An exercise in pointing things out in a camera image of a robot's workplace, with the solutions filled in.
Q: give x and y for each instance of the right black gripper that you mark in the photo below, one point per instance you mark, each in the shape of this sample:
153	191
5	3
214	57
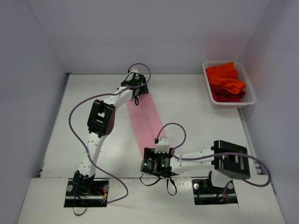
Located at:
149	153

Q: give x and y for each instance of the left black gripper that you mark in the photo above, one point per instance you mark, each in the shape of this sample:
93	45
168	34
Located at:
141	90

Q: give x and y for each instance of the pink t shirt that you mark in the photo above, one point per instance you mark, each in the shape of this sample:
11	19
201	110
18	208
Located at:
145	121

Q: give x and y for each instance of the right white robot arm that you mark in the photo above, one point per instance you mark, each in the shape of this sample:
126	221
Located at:
225	161

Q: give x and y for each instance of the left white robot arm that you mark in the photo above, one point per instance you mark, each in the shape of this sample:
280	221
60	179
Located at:
100	124

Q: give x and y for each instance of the dark red t shirt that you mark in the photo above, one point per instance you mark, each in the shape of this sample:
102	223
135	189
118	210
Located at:
228	97

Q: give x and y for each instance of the orange t shirt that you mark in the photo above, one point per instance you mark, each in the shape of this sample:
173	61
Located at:
225	77

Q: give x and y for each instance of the white plastic basket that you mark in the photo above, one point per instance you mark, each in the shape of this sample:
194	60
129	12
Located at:
248	99

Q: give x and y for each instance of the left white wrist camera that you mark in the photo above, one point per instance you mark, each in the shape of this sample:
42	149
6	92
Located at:
132	71

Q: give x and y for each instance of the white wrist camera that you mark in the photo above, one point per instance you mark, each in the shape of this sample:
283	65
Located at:
132	71
162	145

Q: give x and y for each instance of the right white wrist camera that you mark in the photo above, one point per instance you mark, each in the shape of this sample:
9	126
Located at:
162	145

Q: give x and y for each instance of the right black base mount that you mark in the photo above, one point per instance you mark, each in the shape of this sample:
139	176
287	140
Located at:
204	193

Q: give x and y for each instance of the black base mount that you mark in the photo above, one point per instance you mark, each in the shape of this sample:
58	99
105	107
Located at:
204	193
96	197

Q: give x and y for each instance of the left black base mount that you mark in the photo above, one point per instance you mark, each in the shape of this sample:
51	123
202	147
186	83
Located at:
96	197

